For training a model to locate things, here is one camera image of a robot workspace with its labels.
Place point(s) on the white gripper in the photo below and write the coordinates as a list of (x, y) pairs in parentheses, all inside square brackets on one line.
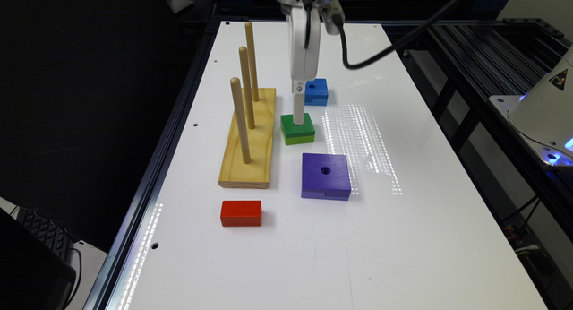
[(305, 34)]

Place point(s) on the green square block with hole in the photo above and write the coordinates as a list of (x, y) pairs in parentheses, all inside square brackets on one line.
[(297, 134)]

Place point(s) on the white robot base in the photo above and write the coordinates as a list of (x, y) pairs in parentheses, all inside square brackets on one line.
[(543, 116)]

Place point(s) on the blue square block with hole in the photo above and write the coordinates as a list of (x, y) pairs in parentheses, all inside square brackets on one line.
[(316, 93)]

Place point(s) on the purple square block with hole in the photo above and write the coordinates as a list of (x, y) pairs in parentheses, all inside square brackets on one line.
[(325, 176)]

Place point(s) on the red rectangular block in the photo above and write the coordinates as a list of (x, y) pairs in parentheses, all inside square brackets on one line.
[(240, 214)]

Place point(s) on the near wooden peg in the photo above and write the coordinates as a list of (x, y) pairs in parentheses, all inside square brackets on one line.
[(240, 119)]

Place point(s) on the wooden peg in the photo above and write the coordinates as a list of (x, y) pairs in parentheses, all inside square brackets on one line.
[(240, 119), (252, 60), (244, 63)]

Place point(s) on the middle wooden peg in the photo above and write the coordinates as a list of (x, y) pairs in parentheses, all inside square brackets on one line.
[(244, 63)]

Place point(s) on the far wooden peg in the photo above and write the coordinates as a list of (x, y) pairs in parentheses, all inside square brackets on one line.
[(252, 60)]

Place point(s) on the wooden peg board base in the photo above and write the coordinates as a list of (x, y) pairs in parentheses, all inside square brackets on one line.
[(234, 173)]

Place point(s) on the black keyboard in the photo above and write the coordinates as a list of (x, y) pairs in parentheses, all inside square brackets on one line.
[(45, 231)]

